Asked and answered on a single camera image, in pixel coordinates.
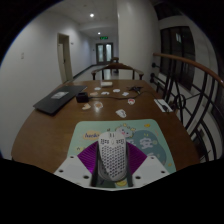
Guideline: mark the white booklet with black strip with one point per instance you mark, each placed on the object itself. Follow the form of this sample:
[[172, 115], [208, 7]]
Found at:
[[162, 105]]

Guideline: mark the open side door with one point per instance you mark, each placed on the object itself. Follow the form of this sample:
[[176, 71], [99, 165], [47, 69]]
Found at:
[[65, 58]]

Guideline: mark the green exit sign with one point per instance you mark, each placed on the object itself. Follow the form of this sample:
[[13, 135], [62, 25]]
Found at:
[[103, 37]]

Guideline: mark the green cartoon-print mouse pad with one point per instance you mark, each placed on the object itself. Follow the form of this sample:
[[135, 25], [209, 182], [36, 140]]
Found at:
[[150, 140]]

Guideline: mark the black closed laptop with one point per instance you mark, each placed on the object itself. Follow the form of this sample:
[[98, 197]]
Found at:
[[60, 99]]

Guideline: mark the glazed double door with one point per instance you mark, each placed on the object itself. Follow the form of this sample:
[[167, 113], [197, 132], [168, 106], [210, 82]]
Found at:
[[104, 53]]

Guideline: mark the small white sticker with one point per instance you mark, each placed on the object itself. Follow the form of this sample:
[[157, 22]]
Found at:
[[121, 113], [105, 93], [131, 101], [116, 90], [125, 94], [98, 105], [97, 88]]

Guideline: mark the brown wooden armchair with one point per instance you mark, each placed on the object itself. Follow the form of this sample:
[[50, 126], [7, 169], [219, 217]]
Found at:
[[116, 67], [114, 60]]

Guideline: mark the black railing with wooden handrail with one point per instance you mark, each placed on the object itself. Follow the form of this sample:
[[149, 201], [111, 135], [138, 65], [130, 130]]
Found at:
[[186, 61]]

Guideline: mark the small white box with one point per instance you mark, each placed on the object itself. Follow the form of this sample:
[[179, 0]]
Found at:
[[106, 84]]

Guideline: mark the small tan sticker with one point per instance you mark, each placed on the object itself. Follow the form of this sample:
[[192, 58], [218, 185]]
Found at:
[[86, 106], [94, 94]]

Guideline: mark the dark framed window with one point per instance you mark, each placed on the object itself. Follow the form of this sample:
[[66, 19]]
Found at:
[[176, 53]]

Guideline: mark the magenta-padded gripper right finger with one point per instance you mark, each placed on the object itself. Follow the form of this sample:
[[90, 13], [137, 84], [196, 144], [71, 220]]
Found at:
[[151, 169]]

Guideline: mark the small black box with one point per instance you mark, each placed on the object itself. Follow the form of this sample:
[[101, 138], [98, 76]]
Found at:
[[82, 97]]

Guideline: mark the white perforated computer mouse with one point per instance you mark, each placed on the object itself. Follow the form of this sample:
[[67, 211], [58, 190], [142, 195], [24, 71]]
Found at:
[[112, 156]]

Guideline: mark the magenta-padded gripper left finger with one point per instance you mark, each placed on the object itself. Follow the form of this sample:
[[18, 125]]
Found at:
[[71, 169]]

